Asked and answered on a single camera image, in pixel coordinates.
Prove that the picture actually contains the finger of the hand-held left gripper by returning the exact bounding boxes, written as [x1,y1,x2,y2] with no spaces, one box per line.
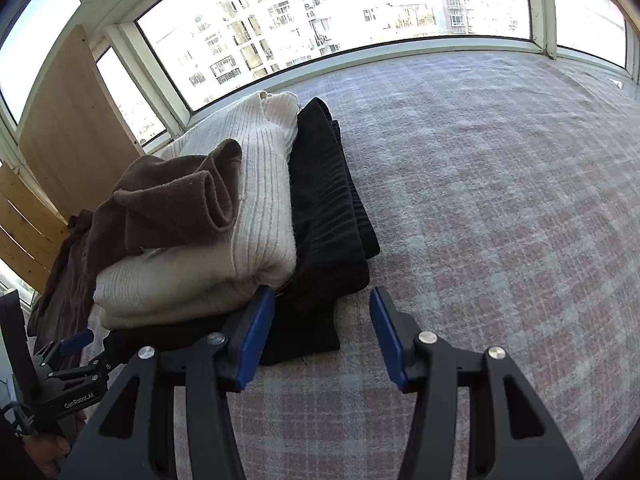
[47,349,113,381]
[32,329,96,366]

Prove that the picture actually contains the apartment buildings outside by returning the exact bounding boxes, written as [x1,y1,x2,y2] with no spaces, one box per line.
[137,0,532,111]

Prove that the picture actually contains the pine plank board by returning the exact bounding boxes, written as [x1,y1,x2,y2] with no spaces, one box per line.
[0,162,69,292]

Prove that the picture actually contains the oak veneer board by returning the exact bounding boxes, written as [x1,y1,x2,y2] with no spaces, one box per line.
[17,25,147,222]

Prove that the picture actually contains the white window frame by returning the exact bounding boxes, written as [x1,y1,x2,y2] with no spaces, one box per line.
[0,0,640,171]

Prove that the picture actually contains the black folded garment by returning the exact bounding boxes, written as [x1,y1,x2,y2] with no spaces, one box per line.
[102,260,372,367]

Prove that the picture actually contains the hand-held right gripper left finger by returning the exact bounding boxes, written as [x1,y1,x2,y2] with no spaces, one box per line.
[59,285,277,480]

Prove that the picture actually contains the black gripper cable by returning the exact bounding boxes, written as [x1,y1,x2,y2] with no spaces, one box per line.
[0,397,33,438]

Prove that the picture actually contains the cream ribbed knit sweater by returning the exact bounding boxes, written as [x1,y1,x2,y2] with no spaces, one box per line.
[94,90,300,330]

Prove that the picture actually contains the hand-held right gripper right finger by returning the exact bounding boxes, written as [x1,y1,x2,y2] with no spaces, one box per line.
[369,286,585,480]

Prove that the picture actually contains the person's left hand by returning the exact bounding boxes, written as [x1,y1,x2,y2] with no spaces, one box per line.
[22,431,72,479]

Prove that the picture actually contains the plaid blanket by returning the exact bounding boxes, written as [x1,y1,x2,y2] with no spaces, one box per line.
[165,50,640,480]

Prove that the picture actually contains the brown fleece sweater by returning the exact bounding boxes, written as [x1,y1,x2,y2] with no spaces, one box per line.
[27,139,244,356]

